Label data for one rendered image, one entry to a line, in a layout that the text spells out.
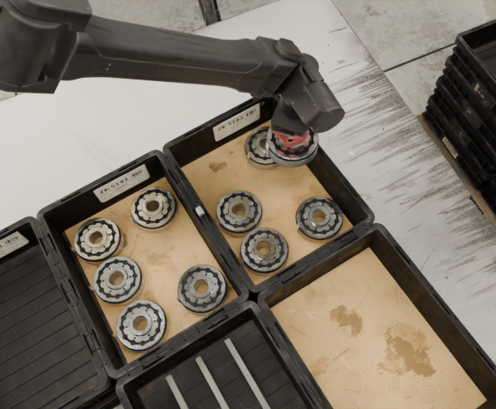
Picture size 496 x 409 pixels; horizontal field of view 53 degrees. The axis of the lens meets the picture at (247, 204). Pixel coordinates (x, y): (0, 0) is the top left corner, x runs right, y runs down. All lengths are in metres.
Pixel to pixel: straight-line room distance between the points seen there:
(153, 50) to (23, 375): 0.77
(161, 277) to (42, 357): 0.29
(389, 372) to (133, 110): 0.97
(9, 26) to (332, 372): 0.82
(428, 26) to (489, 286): 1.67
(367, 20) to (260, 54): 1.98
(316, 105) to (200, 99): 0.75
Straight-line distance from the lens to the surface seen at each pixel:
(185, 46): 0.63
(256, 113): 1.20
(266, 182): 1.17
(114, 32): 0.57
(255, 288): 0.97
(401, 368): 1.07
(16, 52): 0.52
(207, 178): 1.18
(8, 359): 1.18
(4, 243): 1.17
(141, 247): 1.14
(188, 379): 1.05
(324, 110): 0.76
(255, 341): 1.05
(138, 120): 1.47
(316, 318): 1.06
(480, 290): 1.30
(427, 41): 2.65
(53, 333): 1.15
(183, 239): 1.12
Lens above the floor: 1.86
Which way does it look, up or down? 65 degrees down
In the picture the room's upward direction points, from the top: 7 degrees counter-clockwise
